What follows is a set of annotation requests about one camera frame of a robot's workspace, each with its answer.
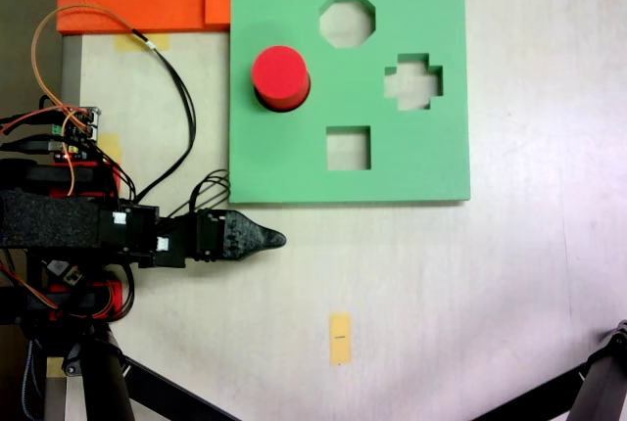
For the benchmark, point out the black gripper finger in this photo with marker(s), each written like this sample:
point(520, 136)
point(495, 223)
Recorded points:
point(245, 237)

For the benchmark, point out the red cylinder block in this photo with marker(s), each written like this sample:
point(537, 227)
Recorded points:
point(279, 73)

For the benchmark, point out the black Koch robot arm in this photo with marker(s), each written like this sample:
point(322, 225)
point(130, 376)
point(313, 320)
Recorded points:
point(49, 222)

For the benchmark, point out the yellow tape with black mark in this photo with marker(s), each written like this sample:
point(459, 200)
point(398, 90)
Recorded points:
point(340, 347)

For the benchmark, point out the circuit board with connectors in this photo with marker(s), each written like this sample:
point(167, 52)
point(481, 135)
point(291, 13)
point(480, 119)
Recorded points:
point(83, 147)

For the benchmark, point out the green shape sorting board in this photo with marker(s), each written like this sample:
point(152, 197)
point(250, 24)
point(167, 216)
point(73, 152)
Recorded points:
point(431, 156)

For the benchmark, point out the wide yellow tape strip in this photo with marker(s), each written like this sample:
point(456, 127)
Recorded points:
point(125, 43)

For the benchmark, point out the black notched tripod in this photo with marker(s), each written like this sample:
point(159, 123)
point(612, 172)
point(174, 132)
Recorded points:
point(602, 391)

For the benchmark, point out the black camera tripod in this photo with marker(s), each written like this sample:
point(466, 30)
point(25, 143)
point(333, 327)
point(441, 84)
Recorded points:
point(103, 391)

